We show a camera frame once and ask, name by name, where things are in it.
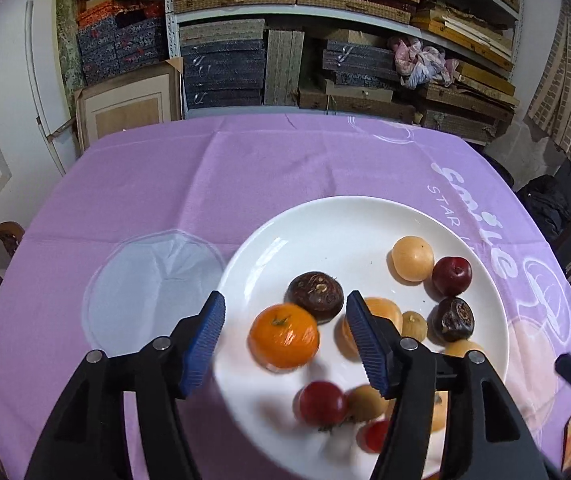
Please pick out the stack of red orange boxes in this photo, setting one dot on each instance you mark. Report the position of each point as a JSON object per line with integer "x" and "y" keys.
{"x": 115, "y": 10}

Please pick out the small yellow fruit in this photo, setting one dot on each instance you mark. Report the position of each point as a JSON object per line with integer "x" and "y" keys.
{"x": 414, "y": 325}

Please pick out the dark red plum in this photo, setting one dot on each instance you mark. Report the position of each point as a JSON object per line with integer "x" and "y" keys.
{"x": 451, "y": 275}

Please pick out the yellow round fruit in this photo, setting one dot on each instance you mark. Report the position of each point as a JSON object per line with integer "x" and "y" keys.
{"x": 460, "y": 347}
{"x": 363, "y": 402}

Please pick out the pink crumpled cloth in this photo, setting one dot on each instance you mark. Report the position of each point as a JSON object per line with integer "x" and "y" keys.
{"x": 418, "y": 62}

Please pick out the green patterned panel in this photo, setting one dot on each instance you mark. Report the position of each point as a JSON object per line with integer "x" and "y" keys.
{"x": 69, "y": 40}

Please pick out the orange mandarin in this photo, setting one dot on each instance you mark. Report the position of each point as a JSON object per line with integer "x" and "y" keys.
{"x": 285, "y": 340}

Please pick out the purple printed tablecloth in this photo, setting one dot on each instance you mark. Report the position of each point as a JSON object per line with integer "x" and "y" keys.
{"x": 165, "y": 185}

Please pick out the small red tomato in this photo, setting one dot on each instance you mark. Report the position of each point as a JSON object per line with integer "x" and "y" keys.
{"x": 374, "y": 435}

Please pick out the stack of dark grey boxes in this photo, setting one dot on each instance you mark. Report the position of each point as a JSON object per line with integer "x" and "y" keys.
{"x": 360, "y": 62}

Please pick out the dark brown water chestnut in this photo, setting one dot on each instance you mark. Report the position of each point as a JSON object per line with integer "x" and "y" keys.
{"x": 453, "y": 320}
{"x": 315, "y": 295}

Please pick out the stack of yellow wooden boxes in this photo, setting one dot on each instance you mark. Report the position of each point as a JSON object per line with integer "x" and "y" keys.
{"x": 470, "y": 45}

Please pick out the white metal shelving unit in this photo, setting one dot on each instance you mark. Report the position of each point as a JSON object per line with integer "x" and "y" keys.
{"x": 171, "y": 35}

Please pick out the stack of blue patterned boxes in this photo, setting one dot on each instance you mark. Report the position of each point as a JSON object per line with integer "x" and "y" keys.
{"x": 123, "y": 52}

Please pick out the red tomato with stem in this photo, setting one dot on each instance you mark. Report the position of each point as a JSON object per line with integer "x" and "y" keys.
{"x": 321, "y": 402}

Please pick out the pale orange round fruit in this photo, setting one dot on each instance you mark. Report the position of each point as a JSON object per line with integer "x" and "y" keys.
{"x": 412, "y": 259}

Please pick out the stack of dark blue boxes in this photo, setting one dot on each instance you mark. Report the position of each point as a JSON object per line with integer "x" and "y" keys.
{"x": 223, "y": 70}

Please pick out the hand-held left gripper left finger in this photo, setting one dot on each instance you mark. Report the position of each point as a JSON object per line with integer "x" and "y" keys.
{"x": 205, "y": 345}

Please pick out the white door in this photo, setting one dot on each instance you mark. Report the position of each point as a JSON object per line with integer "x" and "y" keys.
{"x": 45, "y": 90}

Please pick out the stack of brown boxes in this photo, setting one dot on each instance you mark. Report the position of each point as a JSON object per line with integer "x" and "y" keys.
{"x": 415, "y": 107}

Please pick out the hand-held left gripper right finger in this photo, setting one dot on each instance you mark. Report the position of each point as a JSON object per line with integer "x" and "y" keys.
{"x": 368, "y": 345}

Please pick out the upright grey boxes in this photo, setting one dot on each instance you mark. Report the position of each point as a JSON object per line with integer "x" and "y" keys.
{"x": 285, "y": 67}

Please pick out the white round plate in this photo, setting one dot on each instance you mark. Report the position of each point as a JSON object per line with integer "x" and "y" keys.
{"x": 335, "y": 240}

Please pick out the black bag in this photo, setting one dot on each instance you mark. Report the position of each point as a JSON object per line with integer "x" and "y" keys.
{"x": 545, "y": 210}

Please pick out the framed picture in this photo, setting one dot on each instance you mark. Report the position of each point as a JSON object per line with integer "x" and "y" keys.
{"x": 125, "y": 110}

